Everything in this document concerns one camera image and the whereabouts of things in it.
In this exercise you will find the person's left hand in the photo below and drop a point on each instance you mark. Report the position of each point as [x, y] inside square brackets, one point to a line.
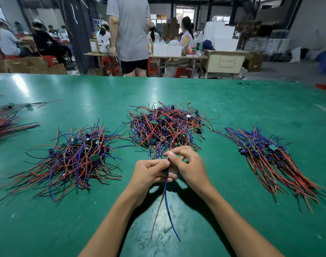
[148, 179]

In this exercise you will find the person's right hand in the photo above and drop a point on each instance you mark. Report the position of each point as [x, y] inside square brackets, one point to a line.
[192, 169]

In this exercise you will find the person's right forearm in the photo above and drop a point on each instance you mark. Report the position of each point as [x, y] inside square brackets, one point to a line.
[238, 227]

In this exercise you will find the person's left forearm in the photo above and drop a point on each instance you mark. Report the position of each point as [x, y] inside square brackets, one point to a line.
[107, 230]

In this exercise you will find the red plastic stool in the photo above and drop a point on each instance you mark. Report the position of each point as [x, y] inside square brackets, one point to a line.
[49, 60]
[182, 72]
[107, 64]
[153, 66]

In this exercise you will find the cream cabinet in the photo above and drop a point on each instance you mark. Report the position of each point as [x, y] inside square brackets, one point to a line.
[224, 64]

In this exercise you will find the long wooden work table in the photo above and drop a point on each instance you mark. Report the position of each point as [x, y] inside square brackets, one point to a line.
[173, 57]

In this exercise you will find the row of white containers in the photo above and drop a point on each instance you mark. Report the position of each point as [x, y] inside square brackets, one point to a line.
[167, 49]

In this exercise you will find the brown cardboard box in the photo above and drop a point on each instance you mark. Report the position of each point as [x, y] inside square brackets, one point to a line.
[254, 61]

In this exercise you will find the dark blue bag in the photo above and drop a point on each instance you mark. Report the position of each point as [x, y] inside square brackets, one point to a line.
[208, 45]

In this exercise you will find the stack of white boxes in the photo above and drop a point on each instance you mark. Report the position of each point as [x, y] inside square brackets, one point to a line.
[221, 35]

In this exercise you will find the small red floor object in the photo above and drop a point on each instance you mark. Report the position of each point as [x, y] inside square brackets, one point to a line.
[323, 86]

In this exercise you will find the row of cardboard boxes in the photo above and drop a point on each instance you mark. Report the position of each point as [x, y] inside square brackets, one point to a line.
[29, 64]

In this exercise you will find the dark pillar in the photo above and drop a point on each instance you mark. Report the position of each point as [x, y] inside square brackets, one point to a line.
[77, 29]

